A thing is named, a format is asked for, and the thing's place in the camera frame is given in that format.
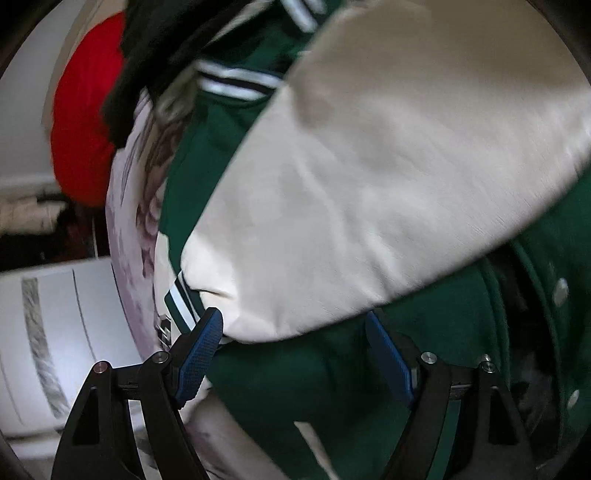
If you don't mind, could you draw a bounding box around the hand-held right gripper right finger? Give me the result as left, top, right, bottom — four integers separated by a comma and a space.
365, 308, 539, 480

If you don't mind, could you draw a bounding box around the dark clothes pile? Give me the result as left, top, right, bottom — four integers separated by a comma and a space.
0, 202, 110, 274

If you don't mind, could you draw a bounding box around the floral plush blanket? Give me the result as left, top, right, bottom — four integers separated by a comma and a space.
105, 89, 287, 480

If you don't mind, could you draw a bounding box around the green and cream varsity jacket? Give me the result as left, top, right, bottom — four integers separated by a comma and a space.
154, 0, 591, 480

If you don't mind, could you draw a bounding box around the black fur-trimmed jacket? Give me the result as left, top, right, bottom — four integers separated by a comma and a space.
102, 0, 296, 145

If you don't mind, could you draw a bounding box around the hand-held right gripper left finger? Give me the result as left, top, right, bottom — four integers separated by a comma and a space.
51, 307, 225, 480

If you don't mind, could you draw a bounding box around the beige crumpled cloth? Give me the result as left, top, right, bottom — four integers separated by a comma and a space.
0, 196, 68, 232

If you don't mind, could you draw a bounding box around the red garment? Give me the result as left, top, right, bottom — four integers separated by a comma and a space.
50, 11, 129, 207

